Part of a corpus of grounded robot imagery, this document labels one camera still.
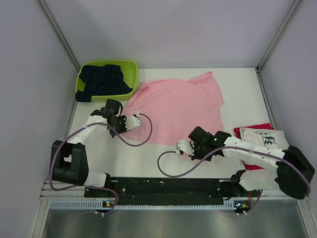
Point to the grey slotted cable duct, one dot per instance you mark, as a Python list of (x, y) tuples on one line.
[(105, 205)]

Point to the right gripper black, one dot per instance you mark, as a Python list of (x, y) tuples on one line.
[(194, 146)]

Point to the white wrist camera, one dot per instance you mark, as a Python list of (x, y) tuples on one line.
[(133, 121), (184, 146)]

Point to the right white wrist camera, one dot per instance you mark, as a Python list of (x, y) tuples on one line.
[(184, 146)]

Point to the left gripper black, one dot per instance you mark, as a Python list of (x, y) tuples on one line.
[(123, 119)]

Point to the navy blue t shirt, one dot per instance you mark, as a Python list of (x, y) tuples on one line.
[(101, 81)]

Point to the pink t shirt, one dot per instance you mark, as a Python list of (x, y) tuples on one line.
[(174, 107)]

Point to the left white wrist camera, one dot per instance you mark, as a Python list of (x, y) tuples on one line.
[(133, 121)]

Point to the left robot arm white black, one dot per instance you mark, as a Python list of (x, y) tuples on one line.
[(69, 162)]

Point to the folded white printed t shirt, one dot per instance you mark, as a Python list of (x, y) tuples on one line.
[(268, 138)]

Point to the folded red t shirt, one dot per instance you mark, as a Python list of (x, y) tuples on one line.
[(238, 133)]

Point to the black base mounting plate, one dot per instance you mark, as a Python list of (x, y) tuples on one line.
[(176, 191)]

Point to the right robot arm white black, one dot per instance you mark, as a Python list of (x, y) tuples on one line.
[(285, 169)]

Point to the lime green plastic basin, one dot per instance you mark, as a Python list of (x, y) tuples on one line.
[(130, 72)]

